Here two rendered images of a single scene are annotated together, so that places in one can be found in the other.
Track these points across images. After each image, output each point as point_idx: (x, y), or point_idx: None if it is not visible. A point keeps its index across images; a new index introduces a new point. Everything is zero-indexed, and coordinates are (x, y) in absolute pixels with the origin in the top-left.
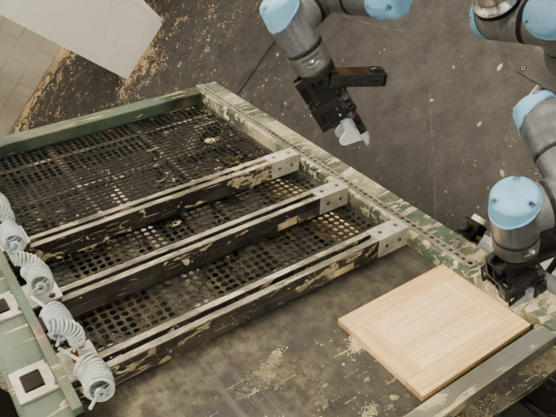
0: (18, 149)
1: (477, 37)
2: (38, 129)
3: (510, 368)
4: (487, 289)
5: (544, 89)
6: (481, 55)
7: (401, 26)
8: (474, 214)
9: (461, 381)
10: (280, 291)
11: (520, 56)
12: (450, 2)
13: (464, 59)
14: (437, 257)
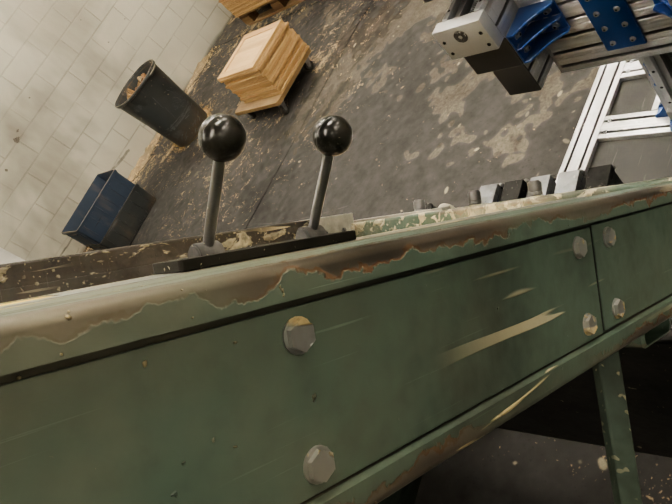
0: None
1: (417, 178)
2: None
3: (527, 207)
4: (472, 215)
5: (459, 6)
6: (425, 189)
7: (342, 203)
8: (439, 205)
9: (449, 220)
10: (149, 252)
11: (463, 173)
12: (383, 167)
13: (410, 200)
14: (397, 228)
